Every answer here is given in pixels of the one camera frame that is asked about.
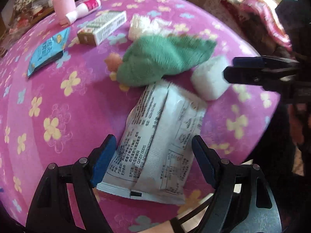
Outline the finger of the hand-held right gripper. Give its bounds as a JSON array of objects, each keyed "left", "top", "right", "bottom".
[
  {"left": 232, "top": 56, "right": 300, "bottom": 70},
  {"left": 223, "top": 67, "right": 298, "bottom": 88}
]

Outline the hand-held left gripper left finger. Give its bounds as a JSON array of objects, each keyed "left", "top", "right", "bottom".
[{"left": 25, "top": 134, "right": 117, "bottom": 233}]

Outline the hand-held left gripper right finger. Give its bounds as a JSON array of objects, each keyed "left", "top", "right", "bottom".
[{"left": 191, "top": 135, "right": 283, "bottom": 233}]

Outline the white foam block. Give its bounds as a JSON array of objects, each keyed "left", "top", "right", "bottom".
[{"left": 190, "top": 55, "right": 237, "bottom": 101}]

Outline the white snack packet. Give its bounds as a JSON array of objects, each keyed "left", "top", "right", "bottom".
[{"left": 97, "top": 81, "right": 208, "bottom": 205}]

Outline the pink printed blanket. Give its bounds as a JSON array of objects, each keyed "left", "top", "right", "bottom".
[{"left": 227, "top": 0, "right": 292, "bottom": 51}]

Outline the pink floral tablecloth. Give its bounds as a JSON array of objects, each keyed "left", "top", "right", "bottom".
[{"left": 0, "top": 0, "right": 282, "bottom": 233}]

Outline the patterned blanket pile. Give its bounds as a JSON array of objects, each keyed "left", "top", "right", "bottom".
[{"left": 203, "top": 0, "right": 292, "bottom": 54}]

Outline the green fuzzy cloth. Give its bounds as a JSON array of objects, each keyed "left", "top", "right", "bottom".
[{"left": 116, "top": 35, "right": 217, "bottom": 88}]

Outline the blue snack wrapper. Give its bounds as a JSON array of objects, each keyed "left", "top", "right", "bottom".
[{"left": 27, "top": 27, "right": 71, "bottom": 78}]

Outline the small white medicine box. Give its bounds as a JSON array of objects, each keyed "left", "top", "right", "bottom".
[{"left": 77, "top": 10, "right": 127, "bottom": 46}]

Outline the white pill bottle pink label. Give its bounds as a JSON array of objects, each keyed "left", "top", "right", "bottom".
[{"left": 65, "top": 0, "right": 102, "bottom": 25}]

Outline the black strap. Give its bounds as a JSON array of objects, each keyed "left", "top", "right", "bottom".
[{"left": 169, "top": 195, "right": 217, "bottom": 233}]

